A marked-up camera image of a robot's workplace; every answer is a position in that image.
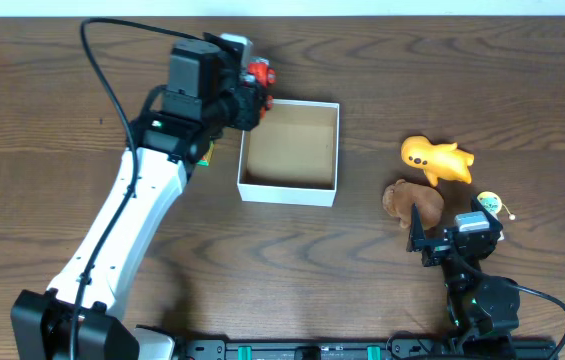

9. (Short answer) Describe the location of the yellow rattle drum toy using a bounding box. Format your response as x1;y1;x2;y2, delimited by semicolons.
477;191;516;221

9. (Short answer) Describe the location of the colourful puzzle cube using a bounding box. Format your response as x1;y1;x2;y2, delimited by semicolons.
197;141;215;166

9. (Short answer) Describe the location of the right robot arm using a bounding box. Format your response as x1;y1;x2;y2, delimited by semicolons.
407;198;520;339

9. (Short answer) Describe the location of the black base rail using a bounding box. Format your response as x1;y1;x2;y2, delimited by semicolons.
171;336;557;360

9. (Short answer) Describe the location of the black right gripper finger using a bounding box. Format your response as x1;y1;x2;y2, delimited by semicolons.
407;204;426;250
470;197;489;214

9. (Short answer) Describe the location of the red toy car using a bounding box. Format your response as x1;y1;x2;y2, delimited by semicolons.
242;57;276;118

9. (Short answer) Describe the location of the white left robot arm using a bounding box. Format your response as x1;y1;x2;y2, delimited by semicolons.
10;81;272;359

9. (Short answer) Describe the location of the orange squishy figure toy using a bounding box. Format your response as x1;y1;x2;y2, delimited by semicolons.
401;136;475;187

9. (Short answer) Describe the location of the white cardboard box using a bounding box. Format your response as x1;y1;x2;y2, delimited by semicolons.
237;99;340;207

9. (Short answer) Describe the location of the brown plush toy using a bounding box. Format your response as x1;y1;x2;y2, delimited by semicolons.
382;179;444;230

